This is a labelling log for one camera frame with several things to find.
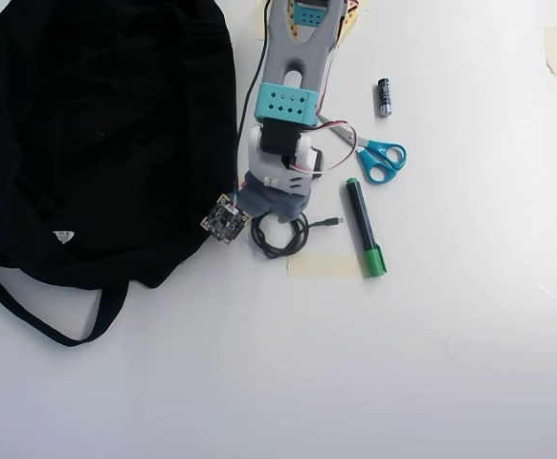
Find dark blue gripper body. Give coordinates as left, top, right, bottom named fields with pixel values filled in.
left=237, top=181, right=311, bottom=224

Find black usb cable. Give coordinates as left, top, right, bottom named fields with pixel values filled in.
left=249, top=211, right=345, bottom=260

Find black marker with green cap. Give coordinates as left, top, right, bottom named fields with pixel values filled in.
left=345, top=177, right=389, bottom=278

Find scissors with blue handles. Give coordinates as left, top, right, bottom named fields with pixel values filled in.
left=316, top=113, right=409, bottom=186

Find black fabric bag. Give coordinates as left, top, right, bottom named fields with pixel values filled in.
left=0, top=0, right=239, bottom=348

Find wide masking tape strip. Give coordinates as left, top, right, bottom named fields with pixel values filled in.
left=285, top=253, right=364, bottom=281

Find black cylindrical battery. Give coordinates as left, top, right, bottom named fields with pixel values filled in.
left=373, top=76, right=394, bottom=119

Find yellow perforated base part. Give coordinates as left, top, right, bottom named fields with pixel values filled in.
left=285, top=0, right=360, bottom=47

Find camera circuit board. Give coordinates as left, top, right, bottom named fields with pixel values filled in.
left=199, top=192, right=253, bottom=249

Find black camera cable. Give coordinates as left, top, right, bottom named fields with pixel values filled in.
left=233, top=0, right=273, bottom=205

